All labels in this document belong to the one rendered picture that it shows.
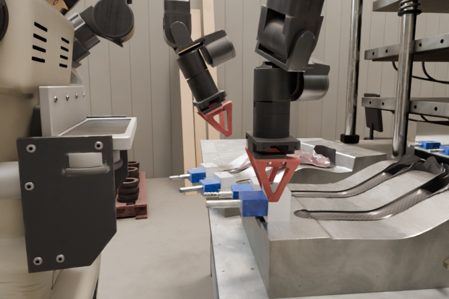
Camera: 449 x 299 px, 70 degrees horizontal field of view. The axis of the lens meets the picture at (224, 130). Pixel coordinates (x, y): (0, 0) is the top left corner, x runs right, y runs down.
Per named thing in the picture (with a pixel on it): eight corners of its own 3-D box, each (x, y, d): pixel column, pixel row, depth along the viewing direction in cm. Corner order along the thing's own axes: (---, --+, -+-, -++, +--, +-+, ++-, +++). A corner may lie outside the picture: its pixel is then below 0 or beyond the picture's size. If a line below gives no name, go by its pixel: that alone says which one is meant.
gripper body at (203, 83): (218, 96, 80) (205, 69, 78) (228, 97, 70) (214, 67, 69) (195, 108, 79) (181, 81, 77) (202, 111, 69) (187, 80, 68)
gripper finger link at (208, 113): (236, 126, 78) (220, 91, 76) (245, 130, 72) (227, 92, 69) (212, 139, 77) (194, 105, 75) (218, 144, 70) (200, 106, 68)
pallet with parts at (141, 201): (43, 229, 249) (39, 180, 243) (75, 186, 354) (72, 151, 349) (147, 219, 266) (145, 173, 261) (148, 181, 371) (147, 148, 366)
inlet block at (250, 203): (206, 227, 49) (206, 193, 48) (205, 213, 54) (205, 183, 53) (289, 224, 51) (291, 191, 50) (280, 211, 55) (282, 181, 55)
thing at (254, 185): (204, 213, 61) (204, 185, 60) (203, 203, 66) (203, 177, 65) (272, 211, 62) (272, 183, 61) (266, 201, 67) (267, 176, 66)
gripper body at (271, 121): (281, 140, 56) (282, 98, 55) (301, 153, 46) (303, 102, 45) (244, 141, 56) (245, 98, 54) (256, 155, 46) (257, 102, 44)
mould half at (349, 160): (224, 217, 74) (224, 171, 72) (192, 185, 98) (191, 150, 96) (383, 190, 93) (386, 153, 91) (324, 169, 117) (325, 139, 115)
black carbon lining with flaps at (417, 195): (298, 232, 51) (300, 175, 50) (273, 197, 67) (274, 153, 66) (498, 223, 54) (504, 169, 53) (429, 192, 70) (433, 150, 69)
